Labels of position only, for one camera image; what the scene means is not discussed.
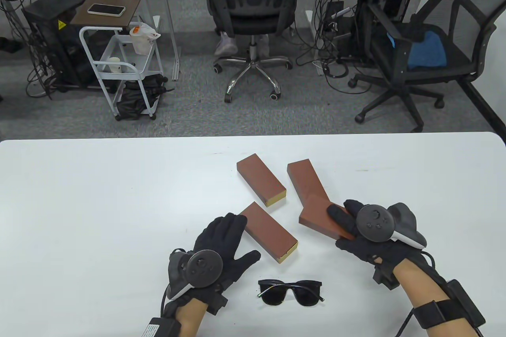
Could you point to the black sunglasses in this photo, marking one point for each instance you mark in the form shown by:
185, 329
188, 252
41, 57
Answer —
306, 293

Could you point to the black bag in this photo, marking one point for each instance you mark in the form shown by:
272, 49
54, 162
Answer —
132, 100

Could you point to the white cup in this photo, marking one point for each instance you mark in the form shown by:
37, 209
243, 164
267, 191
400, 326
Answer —
115, 65

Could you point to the person's right forearm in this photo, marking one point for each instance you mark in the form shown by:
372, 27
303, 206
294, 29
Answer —
419, 281

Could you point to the black computer tower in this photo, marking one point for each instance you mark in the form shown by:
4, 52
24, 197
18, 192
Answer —
340, 32

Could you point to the white smartphone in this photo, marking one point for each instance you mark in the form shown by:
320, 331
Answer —
106, 10

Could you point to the grey white handheld controller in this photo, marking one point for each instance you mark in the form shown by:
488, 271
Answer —
203, 268
373, 222

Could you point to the person's right hand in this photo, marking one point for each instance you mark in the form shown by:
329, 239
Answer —
387, 254

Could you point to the aluminium frame post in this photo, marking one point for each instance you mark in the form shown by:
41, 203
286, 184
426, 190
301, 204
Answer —
166, 17

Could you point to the black computer cabinet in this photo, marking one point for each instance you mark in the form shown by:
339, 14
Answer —
51, 36

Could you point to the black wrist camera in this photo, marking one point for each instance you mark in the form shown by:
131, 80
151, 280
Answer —
387, 279

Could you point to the black mesh armchair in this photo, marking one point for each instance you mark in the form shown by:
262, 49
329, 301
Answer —
458, 56

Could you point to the person's left forearm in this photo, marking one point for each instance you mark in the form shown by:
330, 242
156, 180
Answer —
189, 317

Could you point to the blue seat cushion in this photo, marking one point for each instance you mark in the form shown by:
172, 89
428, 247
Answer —
427, 50

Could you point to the person's left hand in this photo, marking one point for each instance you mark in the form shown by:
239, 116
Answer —
225, 238

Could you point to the black office chair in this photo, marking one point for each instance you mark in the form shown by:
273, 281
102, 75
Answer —
253, 17

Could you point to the white plastic bag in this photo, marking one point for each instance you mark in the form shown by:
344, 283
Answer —
140, 38

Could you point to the white rolling cart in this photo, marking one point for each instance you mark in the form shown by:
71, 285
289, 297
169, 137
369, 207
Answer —
118, 48

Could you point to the brown storage box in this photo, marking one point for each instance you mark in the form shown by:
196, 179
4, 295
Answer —
306, 179
259, 177
316, 214
265, 230

